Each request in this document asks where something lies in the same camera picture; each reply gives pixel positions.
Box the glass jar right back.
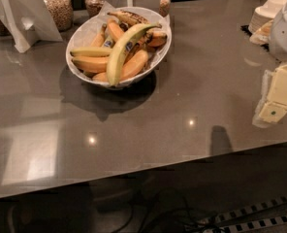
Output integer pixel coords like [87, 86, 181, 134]
[159, 0, 171, 17]

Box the small glass jar centre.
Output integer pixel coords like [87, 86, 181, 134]
[84, 0, 104, 17]

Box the black white checkered strip lower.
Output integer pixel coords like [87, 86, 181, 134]
[204, 215, 287, 233]

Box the orange banana centre back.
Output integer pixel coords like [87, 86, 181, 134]
[107, 18, 124, 42]

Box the stack of paper plates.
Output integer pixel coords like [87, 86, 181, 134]
[248, 0, 287, 33]

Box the black mesh mat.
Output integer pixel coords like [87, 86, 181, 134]
[240, 25, 270, 51]

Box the long greenish yellow banana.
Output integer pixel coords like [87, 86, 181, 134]
[106, 22, 162, 86]

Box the glass jar of nuts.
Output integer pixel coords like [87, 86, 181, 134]
[44, 0, 73, 31]

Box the orange banana left lower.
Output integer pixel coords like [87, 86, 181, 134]
[72, 56, 109, 73]

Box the black floor cable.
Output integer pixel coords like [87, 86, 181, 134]
[111, 187, 225, 233]

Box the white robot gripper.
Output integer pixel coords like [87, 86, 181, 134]
[252, 3, 287, 128]

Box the small orange banana back left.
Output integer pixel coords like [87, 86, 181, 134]
[91, 23, 107, 47]

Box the black white checkered strip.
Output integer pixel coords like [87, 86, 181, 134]
[200, 195, 287, 224]
[204, 215, 287, 233]

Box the orange banana right back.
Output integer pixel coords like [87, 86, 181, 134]
[146, 31, 168, 47]

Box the spotted brown banana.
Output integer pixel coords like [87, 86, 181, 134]
[108, 11, 148, 26]

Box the white bowl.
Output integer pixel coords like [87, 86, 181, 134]
[66, 6, 172, 90]

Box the orange banana front right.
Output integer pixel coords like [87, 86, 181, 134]
[92, 50, 148, 85]

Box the yellow banana left top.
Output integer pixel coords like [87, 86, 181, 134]
[70, 47, 112, 57]

